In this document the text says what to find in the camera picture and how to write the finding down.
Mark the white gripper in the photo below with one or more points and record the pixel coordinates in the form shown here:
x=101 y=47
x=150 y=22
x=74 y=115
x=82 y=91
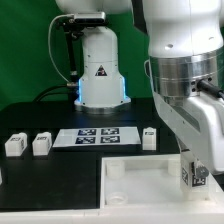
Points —
x=199 y=123

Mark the white square table top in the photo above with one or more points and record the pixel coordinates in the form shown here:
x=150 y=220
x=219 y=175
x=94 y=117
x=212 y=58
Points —
x=142 y=180

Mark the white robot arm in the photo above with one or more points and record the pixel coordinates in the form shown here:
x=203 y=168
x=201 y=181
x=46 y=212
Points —
x=181 y=43

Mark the white sheet with tags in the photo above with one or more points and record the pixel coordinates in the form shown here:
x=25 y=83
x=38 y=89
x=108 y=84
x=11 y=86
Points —
x=97 y=136

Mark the white part at left edge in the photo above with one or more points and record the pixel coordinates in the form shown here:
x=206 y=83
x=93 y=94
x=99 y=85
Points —
x=1 y=180

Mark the white obstacle fixture rail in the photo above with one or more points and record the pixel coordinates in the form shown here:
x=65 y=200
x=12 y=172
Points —
x=188 y=212

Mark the grey camera on stand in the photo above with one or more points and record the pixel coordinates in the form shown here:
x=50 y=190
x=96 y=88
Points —
x=90 y=18

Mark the black camera stand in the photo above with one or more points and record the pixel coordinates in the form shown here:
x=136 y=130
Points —
x=72 y=32

